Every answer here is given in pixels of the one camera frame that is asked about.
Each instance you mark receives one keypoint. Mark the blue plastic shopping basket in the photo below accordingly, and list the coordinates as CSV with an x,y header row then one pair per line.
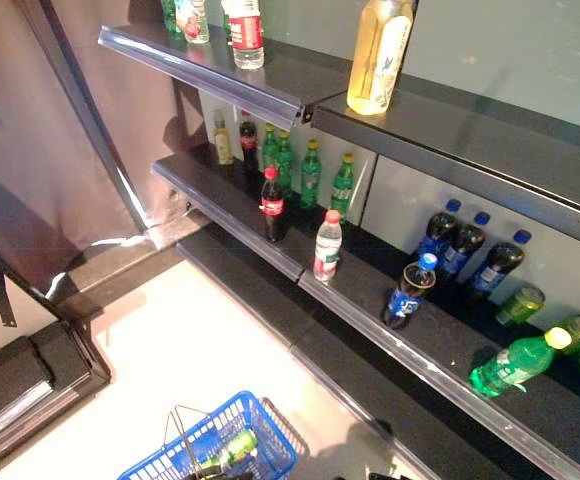
x,y
250,445

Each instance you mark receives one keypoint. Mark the green drink bottle in basket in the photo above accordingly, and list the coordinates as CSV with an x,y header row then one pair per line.
x,y
235,447

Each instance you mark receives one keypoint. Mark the cola bottle red cap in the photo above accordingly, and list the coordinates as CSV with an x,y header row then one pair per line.
x,y
248,142
273,207

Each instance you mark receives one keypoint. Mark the small water bottle red cap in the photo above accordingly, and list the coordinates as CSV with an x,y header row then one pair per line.
x,y
327,247

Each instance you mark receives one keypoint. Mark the green soda bottle yellow cap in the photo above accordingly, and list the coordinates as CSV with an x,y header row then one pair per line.
x,y
310,175
285,160
512,364
269,147
342,187

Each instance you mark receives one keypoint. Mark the small yellow tea bottle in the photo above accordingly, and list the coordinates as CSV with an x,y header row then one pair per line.
x,y
223,142

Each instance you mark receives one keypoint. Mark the black base shelf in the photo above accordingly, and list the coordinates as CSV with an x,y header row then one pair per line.
x,y
330,360

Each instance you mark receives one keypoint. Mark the pepsi bottle blue cap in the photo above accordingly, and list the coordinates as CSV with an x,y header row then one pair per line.
x,y
460,250
435,232
407,295
495,267

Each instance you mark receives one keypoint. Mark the black shelf board long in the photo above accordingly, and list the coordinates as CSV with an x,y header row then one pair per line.
x,y
230,70

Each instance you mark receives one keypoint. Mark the black shelf board with glass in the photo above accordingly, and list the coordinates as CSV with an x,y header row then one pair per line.
x,y
470,145

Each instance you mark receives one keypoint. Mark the yellow tea bottle white label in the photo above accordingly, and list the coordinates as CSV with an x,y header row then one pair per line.
x,y
377,55

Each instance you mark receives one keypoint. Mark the clear water bottle red label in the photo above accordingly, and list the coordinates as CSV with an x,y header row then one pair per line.
x,y
245,35

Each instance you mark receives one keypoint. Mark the clear bottle colourful label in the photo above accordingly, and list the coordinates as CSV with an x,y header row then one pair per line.
x,y
194,21

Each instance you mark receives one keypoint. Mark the black side shelf unit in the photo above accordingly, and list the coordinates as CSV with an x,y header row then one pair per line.
x,y
25,390

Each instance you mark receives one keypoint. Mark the black shelf board with price rail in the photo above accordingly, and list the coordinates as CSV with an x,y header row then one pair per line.
x,y
470,360
230,205

